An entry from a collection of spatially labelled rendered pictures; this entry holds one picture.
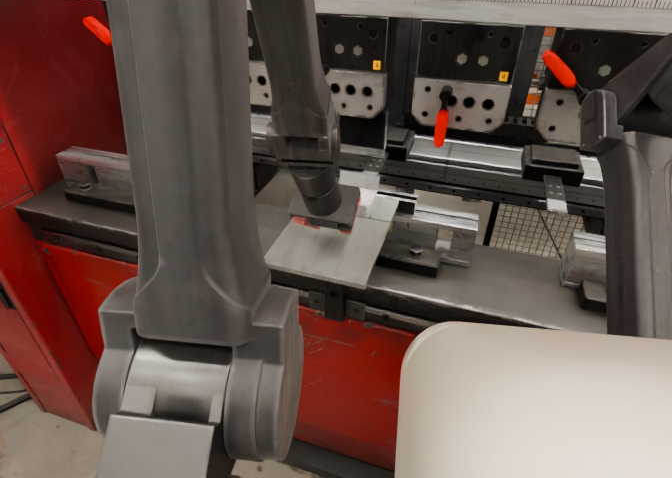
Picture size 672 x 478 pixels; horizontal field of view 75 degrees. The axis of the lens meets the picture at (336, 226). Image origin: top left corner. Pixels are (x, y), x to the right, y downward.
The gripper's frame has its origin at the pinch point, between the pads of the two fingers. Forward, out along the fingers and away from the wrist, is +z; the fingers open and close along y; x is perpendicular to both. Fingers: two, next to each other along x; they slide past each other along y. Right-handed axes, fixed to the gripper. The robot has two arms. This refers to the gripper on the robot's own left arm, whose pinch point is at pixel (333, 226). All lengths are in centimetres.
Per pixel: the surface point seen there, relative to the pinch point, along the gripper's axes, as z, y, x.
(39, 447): 81, 102, 64
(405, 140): 20.6, -4.8, -35.3
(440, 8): -21.1, -12.5, -28.5
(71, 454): 82, 90, 62
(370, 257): 1.5, -7.3, 3.7
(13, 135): 4, 86, -11
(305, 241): 1.7, 4.7, 3.0
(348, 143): 2.0, 2.7, -19.1
